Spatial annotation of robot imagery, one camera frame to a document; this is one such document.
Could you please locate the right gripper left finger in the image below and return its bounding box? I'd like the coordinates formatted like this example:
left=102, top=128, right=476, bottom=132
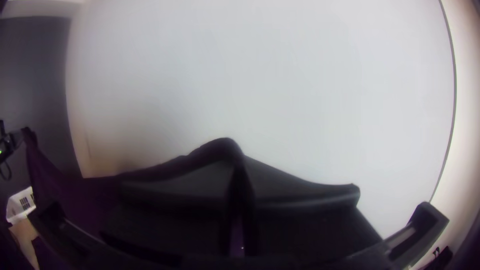
left=104, top=159, right=235, bottom=260

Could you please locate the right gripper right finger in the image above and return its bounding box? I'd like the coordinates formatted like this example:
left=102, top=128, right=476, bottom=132
left=243, top=155, right=384, bottom=265

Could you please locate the black t-shirt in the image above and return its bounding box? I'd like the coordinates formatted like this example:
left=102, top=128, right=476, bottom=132
left=21, top=126, right=260, bottom=270

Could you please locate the white laundry basket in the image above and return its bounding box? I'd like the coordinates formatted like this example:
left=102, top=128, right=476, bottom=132
left=6, top=185, right=37, bottom=226

